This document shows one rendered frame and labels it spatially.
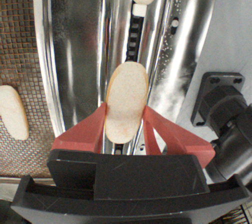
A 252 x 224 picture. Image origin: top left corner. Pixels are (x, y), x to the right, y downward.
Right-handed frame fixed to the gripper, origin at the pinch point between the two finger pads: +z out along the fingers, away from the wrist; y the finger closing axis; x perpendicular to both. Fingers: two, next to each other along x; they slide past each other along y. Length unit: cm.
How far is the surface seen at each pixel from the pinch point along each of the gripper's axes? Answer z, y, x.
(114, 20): 9.0, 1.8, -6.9
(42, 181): 3.8, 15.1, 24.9
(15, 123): 3.4, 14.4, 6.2
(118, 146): 9.9, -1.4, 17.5
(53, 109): 5.1, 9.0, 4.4
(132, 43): 10.0, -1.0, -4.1
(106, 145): 8.9, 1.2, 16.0
